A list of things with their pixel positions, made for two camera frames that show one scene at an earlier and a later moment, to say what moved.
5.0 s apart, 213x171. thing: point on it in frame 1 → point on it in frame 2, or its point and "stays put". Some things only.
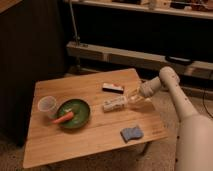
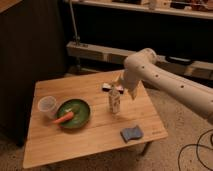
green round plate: [80, 109] stays put
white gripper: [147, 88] → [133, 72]
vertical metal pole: [76, 37] stays put
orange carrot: [64, 118] stays put
